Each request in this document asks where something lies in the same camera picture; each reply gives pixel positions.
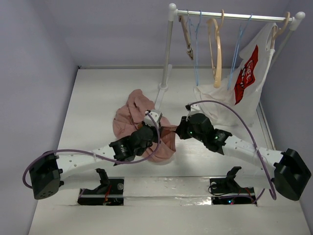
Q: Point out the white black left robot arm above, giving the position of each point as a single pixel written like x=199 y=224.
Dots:
x=51 y=171

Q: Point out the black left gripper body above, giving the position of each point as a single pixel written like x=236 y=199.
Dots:
x=153 y=139

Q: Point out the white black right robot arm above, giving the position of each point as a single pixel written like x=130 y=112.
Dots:
x=285 y=171

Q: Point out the beige plastic hanger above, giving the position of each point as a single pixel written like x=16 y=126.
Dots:
x=213 y=26

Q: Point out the beige hanger under white shirt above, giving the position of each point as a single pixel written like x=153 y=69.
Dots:
x=276 y=31

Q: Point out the white clothes rack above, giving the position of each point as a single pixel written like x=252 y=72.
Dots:
x=173 y=13

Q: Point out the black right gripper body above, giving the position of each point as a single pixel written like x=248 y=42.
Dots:
x=182 y=128

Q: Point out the blue wire hanger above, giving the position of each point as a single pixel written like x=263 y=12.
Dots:
x=196 y=58
x=240 y=34

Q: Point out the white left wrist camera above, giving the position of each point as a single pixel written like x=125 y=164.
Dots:
x=152 y=118

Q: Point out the beige clip hanger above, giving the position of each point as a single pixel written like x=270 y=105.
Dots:
x=187 y=37

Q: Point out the white t shirt red print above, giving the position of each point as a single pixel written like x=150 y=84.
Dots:
x=240 y=91

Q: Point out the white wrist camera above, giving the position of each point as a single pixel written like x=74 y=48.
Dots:
x=152 y=118
x=193 y=109

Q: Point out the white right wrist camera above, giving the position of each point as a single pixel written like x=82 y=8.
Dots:
x=193 y=109

